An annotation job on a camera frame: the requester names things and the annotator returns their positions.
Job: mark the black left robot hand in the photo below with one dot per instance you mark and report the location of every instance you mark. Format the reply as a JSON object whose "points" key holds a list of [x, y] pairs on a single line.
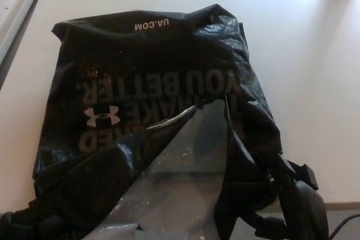
{"points": [[19, 226]]}

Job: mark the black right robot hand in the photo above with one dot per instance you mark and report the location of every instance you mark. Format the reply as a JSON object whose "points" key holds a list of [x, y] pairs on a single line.
{"points": [[305, 212]]}

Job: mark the black Under Armour plastic bag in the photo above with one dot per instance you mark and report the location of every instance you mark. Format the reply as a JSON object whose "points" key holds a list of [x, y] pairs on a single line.
{"points": [[146, 63]]}

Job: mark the white adjoining desk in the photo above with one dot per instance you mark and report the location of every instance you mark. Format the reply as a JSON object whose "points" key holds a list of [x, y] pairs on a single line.
{"points": [[25, 4]]}

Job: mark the white punched paper sheet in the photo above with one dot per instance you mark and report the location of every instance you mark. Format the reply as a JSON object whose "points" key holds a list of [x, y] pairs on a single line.
{"points": [[11, 1]]}

